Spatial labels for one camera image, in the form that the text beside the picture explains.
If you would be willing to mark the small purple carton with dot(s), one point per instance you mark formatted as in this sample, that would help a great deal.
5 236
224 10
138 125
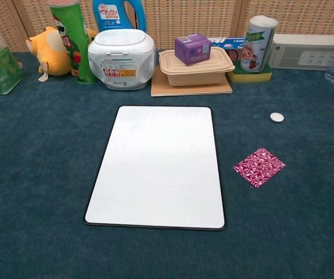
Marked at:
193 49

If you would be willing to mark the yellow green sponge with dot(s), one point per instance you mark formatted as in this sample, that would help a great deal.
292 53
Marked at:
251 77

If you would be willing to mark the green Pringles can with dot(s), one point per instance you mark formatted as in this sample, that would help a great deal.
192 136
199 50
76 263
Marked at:
75 49

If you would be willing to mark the blue cookie box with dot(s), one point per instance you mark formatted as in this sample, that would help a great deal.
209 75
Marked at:
227 42
236 54

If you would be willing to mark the teal carpet table cover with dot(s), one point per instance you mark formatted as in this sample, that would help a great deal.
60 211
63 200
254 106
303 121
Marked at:
39 174

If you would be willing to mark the small white round cap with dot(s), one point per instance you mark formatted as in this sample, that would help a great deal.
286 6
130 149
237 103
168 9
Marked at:
276 117

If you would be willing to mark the blue detergent pump bottle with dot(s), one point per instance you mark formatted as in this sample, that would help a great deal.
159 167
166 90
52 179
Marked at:
113 16

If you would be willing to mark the bamboo folding screen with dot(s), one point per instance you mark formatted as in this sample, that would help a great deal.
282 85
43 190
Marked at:
190 17

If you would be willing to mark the white wet wipes tub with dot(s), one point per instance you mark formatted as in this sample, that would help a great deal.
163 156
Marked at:
120 58

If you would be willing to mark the white can with strawberry print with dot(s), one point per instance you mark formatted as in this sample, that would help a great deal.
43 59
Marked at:
255 46

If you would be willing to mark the beige lidded lunch box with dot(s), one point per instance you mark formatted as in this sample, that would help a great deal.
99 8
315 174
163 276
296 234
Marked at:
194 74

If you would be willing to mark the pink patterned small packet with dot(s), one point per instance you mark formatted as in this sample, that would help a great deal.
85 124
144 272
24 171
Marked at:
259 167

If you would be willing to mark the white power strip box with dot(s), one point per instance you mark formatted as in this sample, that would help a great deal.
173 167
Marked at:
303 52

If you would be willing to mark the yellow plush toy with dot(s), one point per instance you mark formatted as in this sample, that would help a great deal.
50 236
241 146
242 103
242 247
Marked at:
50 53

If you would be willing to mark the white rectangular board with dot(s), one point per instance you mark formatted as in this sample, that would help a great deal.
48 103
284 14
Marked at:
158 168

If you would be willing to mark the flat brown board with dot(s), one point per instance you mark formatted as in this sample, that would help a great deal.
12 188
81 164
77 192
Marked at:
161 88

